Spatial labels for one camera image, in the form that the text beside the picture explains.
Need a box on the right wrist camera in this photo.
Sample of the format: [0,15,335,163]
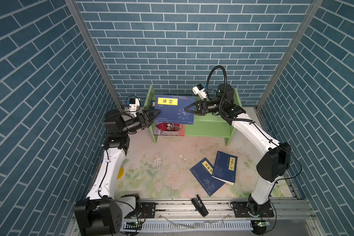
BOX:
[192,84,207,100]

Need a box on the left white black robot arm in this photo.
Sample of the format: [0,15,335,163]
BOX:
[74,110,160,236]

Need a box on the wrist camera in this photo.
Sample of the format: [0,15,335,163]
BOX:
[125,95,140,117]
[192,84,207,100]

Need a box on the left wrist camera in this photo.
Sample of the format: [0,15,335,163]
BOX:
[125,95,140,117]

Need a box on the yellow pen cup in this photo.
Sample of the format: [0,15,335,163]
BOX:
[117,166,124,180]

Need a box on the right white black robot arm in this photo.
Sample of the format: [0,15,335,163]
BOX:
[184,65,294,217]

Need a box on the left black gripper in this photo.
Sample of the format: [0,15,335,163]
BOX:
[119,112,159,137]

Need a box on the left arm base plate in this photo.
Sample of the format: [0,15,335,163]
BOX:
[138,202,156,219]

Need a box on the green wooden two-tier shelf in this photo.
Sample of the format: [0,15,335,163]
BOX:
[144,85,242,146]

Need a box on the red Hamlet picture book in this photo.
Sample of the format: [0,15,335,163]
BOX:
[153,123,185,136]

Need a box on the blue book yellow label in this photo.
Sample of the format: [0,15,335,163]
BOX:
[212,151,238,185]

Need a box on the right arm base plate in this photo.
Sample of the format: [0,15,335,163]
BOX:
[230,201,274,218]

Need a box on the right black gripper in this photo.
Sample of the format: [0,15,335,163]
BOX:
[185,100,225,117]

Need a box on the black stapler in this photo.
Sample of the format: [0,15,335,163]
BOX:
[191,195,208,217]

